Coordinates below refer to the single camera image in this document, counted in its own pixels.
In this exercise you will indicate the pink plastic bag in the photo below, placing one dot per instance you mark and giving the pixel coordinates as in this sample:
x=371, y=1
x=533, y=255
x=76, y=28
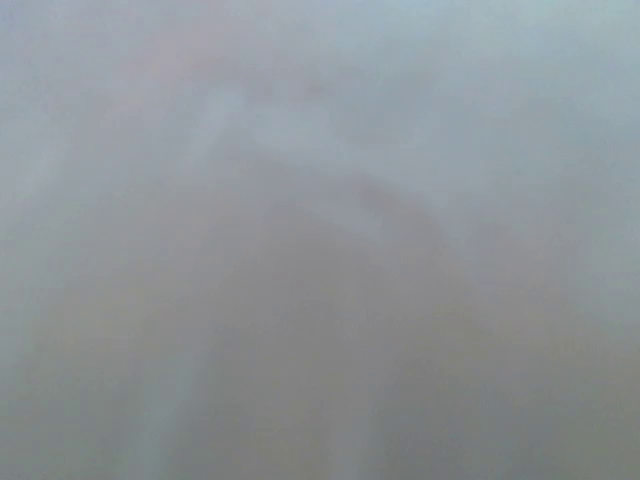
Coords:
x=319, y=239

